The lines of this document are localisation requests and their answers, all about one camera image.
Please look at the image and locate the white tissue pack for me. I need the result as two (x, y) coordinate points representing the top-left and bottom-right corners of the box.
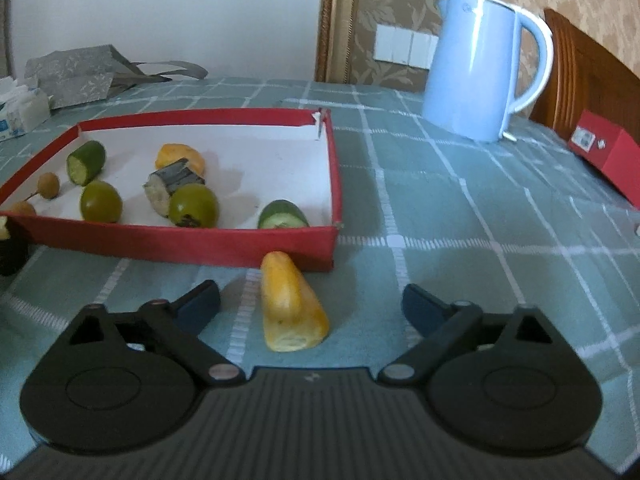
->
(0, 76), (50, 141)

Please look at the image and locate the small red box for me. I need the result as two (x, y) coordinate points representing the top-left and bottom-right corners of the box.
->
(567, 110), (640, 208)

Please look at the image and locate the red shallow cardboard box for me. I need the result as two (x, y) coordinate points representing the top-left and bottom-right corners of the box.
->
(1, 108), (342, 271)

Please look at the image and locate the checked teal tablecloth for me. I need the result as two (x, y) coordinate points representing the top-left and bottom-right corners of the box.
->
(1, 78), (639, 470)

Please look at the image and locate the gold wall frame moulding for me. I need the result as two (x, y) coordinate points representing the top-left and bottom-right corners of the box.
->
(314, 0), (497, 94)

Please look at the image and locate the white wall switch panel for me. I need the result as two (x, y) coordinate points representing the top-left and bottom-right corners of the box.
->
(372, 24), (438, 70)

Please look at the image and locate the grey patterned paper bag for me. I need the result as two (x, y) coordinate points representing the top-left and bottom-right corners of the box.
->
(24, 44), (208, 110)

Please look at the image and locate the yellow banana chunk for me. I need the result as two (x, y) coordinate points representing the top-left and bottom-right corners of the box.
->
(260, 252), (330, 352)

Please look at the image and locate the yellow mango piece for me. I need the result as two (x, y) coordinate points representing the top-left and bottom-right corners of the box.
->
(154, 143), (206, 177)

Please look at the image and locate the light blue electric kettle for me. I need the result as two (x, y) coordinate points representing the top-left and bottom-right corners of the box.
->
(422, 0), (554, 143)

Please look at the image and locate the green round fruit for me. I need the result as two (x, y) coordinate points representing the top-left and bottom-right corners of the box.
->
(79, 180), (122, 223)
(168, 183), (219, 228)

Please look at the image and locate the green cucumber end piece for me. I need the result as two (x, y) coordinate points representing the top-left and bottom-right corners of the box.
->
(0, 216), (11, 240)

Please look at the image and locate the brown longan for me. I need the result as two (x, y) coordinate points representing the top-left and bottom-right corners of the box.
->
(27, 172), (61, 200)
(10, 200), (37, 216)

